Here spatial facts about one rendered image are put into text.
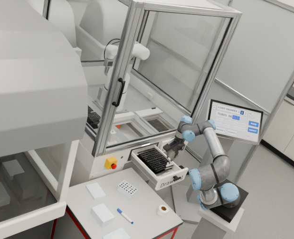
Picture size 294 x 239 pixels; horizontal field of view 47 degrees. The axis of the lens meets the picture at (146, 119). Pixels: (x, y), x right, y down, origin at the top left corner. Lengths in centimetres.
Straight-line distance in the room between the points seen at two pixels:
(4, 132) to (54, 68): 35
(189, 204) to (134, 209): 141
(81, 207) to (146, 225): 42
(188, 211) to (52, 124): 227
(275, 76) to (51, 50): 257
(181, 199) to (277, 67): 167
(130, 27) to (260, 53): 211
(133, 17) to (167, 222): 129
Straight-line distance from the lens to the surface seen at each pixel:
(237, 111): 313
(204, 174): 190
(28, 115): 149
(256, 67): 378
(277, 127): 519
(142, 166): 245
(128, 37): 190
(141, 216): 227
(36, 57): 155
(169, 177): 238
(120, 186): 236
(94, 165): 234
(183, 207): 355
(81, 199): 225
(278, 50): 367
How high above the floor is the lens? 236
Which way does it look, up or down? 29 degrees down
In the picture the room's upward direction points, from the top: 18 degrees clockwise
